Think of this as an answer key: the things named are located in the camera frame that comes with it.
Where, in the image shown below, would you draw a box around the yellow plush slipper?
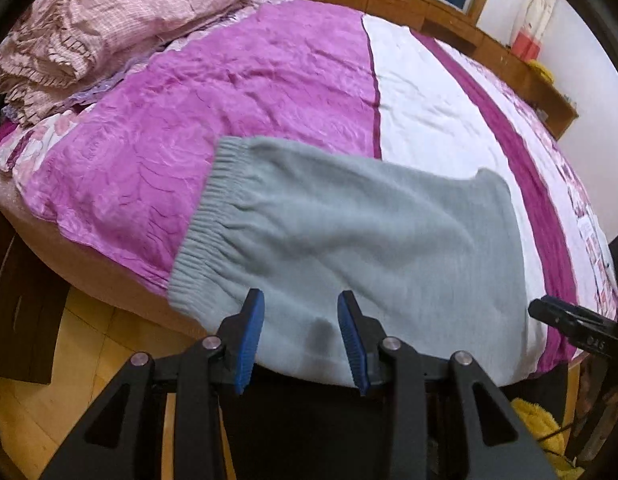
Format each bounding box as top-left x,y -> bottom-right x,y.
510,397 -> 572,468

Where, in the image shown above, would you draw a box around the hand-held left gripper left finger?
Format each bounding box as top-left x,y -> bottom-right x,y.
39,287 -> 266,480

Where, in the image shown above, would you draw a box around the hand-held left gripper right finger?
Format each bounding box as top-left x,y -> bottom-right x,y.
336,290 -> 560,480

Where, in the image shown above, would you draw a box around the yellow cloth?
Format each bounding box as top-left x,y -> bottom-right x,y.
528,59 -> 557,83

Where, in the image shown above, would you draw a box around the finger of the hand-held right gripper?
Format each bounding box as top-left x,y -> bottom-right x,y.
528,296 -> 617,337

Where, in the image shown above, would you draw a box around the grey pants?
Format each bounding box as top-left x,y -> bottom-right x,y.
167,135 -> 544,386

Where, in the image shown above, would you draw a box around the purple striped bedspread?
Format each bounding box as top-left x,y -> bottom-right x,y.
0,0 -> 618,376

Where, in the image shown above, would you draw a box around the pink ruffled quilt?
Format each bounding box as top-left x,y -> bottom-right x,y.
0,0 -> 262,128

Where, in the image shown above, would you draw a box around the black cable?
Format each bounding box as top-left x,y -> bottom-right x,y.
536,420 -> 577,443

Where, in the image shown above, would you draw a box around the red and white bag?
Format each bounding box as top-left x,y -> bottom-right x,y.
509,0 -> 547,61

